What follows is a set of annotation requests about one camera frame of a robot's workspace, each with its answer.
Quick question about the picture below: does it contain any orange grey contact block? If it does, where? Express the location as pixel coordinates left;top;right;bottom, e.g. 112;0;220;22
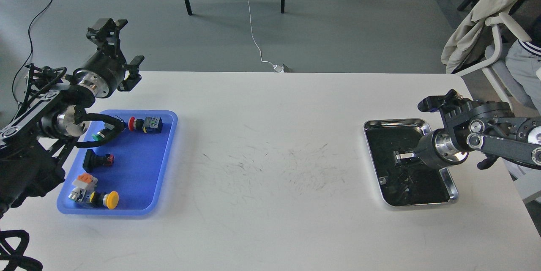
72;172;98;191

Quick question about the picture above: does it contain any black push button switch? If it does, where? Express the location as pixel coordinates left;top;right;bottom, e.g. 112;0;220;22
82;148;115;173

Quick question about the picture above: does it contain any yellow push button switch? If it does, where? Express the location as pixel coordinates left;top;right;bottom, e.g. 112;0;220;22
68;190;119;210

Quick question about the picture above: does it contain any black floor cable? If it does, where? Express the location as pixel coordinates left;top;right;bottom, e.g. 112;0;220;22
11;0;70;104

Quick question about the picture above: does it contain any red push button switch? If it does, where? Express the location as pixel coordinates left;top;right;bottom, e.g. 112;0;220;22
127;116;164;134

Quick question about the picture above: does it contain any blue plastic tray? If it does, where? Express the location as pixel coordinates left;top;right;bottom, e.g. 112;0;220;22
57;109;178;216

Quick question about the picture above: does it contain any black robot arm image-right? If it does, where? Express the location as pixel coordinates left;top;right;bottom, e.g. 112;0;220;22
393;89;541;170

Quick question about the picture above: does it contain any beige jacket on chair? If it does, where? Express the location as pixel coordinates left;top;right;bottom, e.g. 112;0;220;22
440;0;521;74

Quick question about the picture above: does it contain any green push button switch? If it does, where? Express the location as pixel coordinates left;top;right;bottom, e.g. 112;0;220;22
91;129;107;142

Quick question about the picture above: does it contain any silver metal tray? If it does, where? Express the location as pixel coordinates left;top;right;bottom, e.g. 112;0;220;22
363;118;459;209

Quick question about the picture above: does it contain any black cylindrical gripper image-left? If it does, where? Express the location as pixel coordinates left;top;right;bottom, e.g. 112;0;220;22
74;18;145;99

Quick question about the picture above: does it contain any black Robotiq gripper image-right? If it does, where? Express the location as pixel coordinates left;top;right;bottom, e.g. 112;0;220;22
394;130;468;170

